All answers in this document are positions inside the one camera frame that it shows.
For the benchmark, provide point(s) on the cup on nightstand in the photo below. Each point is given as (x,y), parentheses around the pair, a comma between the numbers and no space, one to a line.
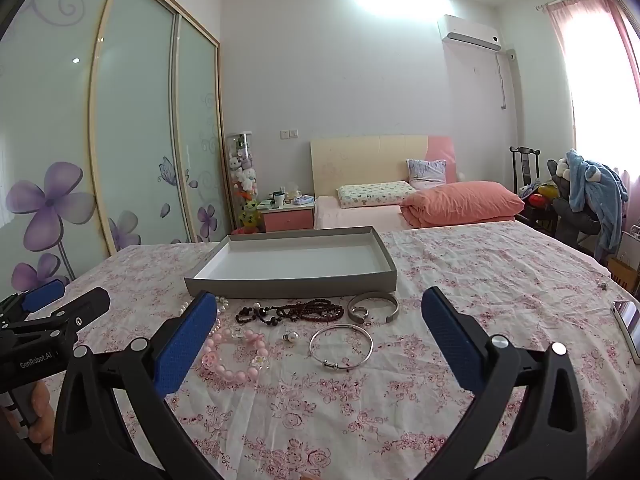
(278,200)

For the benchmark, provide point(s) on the folded pink duvet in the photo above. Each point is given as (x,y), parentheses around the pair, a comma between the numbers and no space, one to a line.
(460,205)

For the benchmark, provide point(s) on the grey office chair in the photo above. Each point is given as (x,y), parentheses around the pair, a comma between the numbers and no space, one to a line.
(570,220)

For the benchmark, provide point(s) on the cardboard box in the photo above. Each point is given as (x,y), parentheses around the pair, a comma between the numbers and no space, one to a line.
(622,272)

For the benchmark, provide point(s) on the person's left hand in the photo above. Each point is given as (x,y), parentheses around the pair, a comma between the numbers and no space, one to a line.
(42,412)

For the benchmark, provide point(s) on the cream and pink headboard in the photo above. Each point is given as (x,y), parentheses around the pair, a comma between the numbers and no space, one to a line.
(365,160)

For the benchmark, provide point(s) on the dark wooden chair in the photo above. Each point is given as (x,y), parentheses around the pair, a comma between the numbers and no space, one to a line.
(524,165)

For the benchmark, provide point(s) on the smartphone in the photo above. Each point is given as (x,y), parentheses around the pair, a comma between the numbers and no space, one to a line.
(629,325)

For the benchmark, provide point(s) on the colourful toys pile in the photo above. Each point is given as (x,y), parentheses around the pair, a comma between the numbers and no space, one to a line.
(539,195)

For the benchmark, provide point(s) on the small purple pillow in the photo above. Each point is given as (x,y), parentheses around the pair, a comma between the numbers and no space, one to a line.
(426,172)

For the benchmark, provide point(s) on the blue fleece garment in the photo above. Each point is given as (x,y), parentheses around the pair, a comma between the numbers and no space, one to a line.
(597,185)

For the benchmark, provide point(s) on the thin silver bangle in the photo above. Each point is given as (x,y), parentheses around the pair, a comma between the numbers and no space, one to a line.
(334,364)

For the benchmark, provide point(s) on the pink curtain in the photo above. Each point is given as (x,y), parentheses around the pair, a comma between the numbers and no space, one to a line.
(560,25)

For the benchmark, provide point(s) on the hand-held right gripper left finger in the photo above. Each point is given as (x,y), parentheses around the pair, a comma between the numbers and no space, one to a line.
(186,345)

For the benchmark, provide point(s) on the bed with pink sheet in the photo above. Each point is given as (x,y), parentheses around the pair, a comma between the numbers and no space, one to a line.
(350,217)

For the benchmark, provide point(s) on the wide silver cuff bangle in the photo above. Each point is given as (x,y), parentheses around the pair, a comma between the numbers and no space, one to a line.
(359,314)

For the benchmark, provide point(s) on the floral print pillow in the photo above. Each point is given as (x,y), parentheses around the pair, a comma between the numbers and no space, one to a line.
(372,194)

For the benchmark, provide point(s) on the wall switch plate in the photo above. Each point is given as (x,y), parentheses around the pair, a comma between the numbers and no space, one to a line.
(289,134)

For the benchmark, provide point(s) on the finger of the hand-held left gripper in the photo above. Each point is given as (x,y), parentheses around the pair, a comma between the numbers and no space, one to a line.
(45,293)
(82,307)

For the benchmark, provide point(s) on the sliding wardrobe with purple flowers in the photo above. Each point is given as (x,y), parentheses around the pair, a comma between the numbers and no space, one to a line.
(125,135)

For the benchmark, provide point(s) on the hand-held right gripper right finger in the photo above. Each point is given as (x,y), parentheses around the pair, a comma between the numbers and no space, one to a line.
(450,341)

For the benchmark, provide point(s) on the red trash basket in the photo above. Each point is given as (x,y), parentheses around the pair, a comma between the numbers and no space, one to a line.
(244,230)

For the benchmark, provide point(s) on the clear tube of plush toys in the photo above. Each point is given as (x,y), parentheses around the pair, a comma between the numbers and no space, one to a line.
(242,170)

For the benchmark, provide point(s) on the tissue pack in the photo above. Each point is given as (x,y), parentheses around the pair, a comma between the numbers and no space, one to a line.
(303,200)

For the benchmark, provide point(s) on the white air conditioner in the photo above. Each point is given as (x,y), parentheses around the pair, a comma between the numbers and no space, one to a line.
(467,32)

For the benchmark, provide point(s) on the grey cardboard tray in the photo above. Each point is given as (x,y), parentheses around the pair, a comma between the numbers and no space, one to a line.
(295,260)

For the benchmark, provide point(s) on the pink and cream nightstand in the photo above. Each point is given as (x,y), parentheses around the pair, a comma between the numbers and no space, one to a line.
(287,219)

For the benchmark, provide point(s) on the yellow green plush toy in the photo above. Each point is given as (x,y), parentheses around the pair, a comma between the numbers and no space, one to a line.
(248,215)

